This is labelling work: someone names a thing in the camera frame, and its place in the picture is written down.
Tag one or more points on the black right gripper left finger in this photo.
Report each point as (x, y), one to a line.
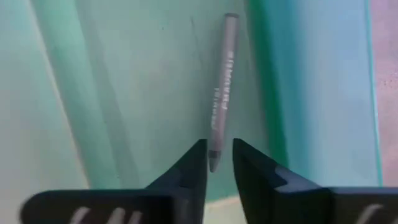
(174, 205)

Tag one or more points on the grey crayon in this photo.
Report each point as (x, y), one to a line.
(224, 77)

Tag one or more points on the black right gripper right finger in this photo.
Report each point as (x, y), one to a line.
(264, 199)

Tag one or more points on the green translucent plastic bin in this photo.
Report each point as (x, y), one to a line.
(124, 77)

